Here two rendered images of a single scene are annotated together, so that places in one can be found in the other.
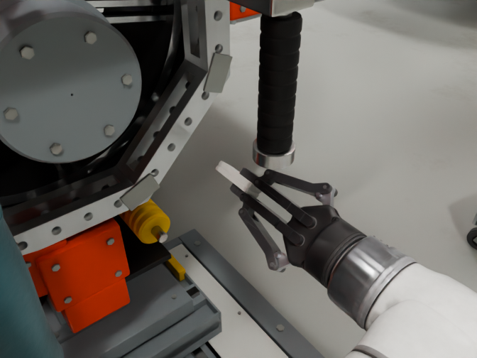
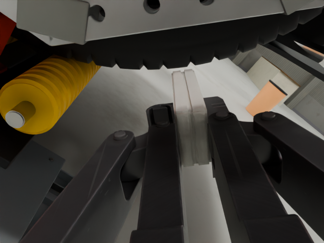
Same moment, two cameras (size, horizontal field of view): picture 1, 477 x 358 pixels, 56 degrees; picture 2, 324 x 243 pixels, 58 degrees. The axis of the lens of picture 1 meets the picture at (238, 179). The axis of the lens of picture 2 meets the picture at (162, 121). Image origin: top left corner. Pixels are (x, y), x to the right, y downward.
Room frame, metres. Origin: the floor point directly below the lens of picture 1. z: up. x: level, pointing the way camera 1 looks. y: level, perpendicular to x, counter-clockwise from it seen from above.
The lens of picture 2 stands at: (0.35, -0.06, 0.68)
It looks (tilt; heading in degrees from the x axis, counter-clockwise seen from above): 20 degrees down; 23
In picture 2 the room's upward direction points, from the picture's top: 40 degrees clockwise
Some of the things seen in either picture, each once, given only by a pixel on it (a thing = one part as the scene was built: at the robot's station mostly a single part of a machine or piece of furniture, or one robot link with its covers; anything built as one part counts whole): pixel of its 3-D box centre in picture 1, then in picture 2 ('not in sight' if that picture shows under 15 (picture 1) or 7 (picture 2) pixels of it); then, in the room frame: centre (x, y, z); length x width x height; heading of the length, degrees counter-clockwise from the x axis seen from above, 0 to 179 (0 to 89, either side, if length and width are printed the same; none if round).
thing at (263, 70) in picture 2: not in sight; (270, 78); (11.20, 2.40, 0.44); 2.57 x 0.82 x 0.88; 34
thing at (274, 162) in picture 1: (277, 89); not in sight; (0.38, -0.04, 0.83); 0.04 x 0.04 x 0.16
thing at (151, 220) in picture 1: (121, 192); (66, 73); (0.62, 0.21, 0.51); 0.29 x 0.06 x 0.06; 38
